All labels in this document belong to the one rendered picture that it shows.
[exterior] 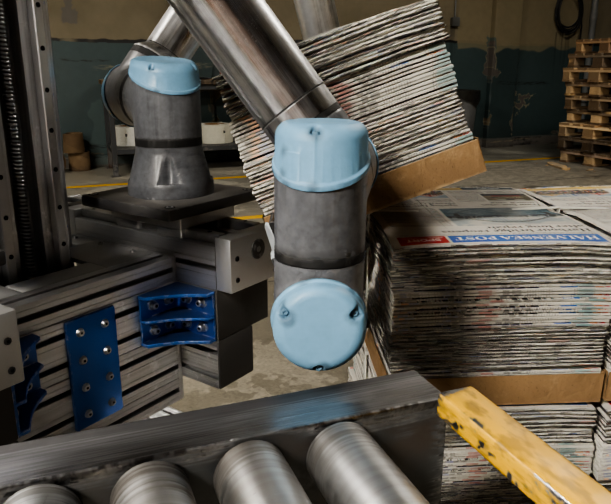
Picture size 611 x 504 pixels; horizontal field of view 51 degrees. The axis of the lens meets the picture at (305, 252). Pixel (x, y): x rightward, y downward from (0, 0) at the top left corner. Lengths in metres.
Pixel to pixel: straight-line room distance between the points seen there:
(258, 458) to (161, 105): 0.78
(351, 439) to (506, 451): 0.10
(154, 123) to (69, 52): 6.11
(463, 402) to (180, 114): 0.79
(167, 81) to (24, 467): 0.77
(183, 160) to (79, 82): 6.12
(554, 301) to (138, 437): 0.58
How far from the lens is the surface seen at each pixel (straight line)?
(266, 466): 0.42
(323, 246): 0.49
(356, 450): 0.43
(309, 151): 0.48
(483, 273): 0.83
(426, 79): 0.83
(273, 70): 0.61
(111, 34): 7.25
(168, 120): 1.11
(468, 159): 0.84
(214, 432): 0.45
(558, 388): 0.93
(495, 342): 0.87
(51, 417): 1.03
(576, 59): 7.76
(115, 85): 1.25
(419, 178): 0.83
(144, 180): 1.13
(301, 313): 0.49
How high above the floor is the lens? 1.04
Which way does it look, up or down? 16 degrees down
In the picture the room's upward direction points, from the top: straight up
